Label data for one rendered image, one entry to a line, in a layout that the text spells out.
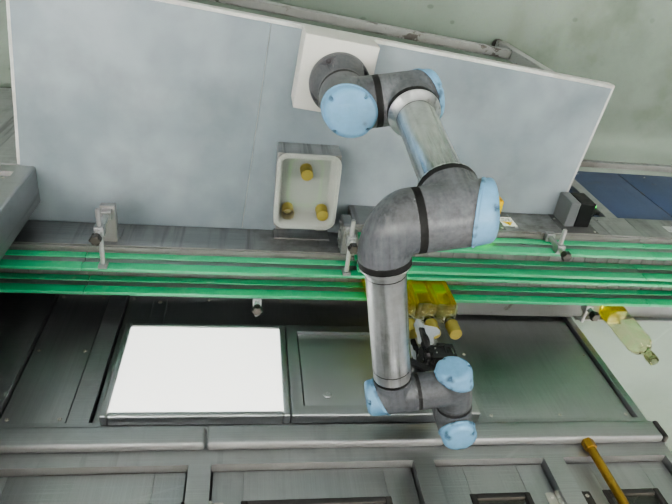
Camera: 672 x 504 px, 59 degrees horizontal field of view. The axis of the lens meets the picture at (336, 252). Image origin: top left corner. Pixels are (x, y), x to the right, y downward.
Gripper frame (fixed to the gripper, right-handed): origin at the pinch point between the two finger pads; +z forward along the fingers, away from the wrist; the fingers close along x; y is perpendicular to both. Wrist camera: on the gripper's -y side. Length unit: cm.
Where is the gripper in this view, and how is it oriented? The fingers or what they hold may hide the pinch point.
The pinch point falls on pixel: (413, 331)
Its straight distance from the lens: 154.4
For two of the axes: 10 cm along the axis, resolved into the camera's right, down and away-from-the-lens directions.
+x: 1.2, -8.5, -5.1
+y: 9.9, 0.5, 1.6
